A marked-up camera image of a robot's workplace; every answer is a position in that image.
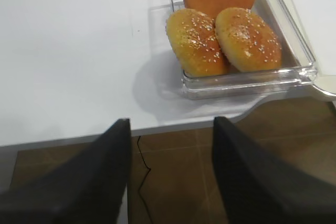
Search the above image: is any metal baking tray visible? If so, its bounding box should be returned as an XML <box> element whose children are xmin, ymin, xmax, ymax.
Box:
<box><xmin>283</xmin><ymin>0</ymin><xmax>335</xmax><ymax>102</ymax></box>

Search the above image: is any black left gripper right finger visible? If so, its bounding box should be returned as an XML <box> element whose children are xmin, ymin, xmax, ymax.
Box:
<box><xmin>212</xmin><ymin>116</ymin><xmax>335</xmax><ymax>223</ymax></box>

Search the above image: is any clear plastic bun container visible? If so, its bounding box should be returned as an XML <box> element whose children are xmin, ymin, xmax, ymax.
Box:
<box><xmin>170</xmin><ymin>0</ymin><xmax>317</xmax><ymax>99</ymax></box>

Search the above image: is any right sesame bun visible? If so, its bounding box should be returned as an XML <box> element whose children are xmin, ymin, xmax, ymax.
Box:
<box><xmin>215</xmin><ymin>7</ymin><xmax>282</xmax><ymax>72</ymax></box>

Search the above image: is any left sesame bun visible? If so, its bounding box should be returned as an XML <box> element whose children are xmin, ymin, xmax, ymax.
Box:
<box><xmin>166</xmin><ymin>8</ymin><xmax>230</xmax><ymax>77</ymax></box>

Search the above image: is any sesame bun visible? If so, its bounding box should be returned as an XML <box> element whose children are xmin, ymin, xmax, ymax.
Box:
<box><xmin>215</xmin><ymin>7</ymin><xmax>282</xmax><ymax>72</ymax></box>
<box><xmin>166</xmin><ymin>8</ymin><xmax>230</xmax><ymax>77</ymax></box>

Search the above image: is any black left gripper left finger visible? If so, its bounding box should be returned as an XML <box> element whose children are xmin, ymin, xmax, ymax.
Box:
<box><xmin>1</xmin><ymin>119</ymin><xmax>131</xmax><ymax>223</ymax></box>

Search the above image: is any thin black floor cable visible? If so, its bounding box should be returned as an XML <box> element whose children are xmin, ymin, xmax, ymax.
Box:
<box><xmin>137</xmin><ymin>135</ymin><xmax>153</xmax><ymax>224</ymax></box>

